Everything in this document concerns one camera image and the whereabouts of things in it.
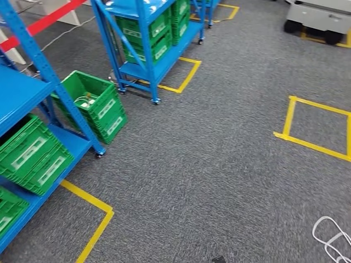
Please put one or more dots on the red barrier belt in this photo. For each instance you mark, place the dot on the red barrier belt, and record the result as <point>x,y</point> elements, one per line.
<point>41,23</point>

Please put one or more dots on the green plastic crate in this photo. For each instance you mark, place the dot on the green plastic crate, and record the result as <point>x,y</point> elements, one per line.
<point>182,31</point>
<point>27,152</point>
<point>104,109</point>
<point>13,210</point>
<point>158,29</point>
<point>52,170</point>
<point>180,9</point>
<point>115,127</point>
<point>161,51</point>

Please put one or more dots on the white wheeled cart robot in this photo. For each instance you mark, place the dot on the white wheeled cart robot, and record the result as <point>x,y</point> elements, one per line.
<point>315,16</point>

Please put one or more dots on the white desk panel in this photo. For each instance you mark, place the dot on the white desk panel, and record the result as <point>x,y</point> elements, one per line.
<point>12,51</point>

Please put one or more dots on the blue metal shelf rack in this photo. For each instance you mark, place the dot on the blue metal shelf rack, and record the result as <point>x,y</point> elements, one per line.
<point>16,94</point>
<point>210,14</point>
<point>175,51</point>

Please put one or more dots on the yellow floor tape square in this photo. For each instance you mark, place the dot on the yellow floor tape square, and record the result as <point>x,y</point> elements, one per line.
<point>232,12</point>
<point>309,39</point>
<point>189,74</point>
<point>287,116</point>

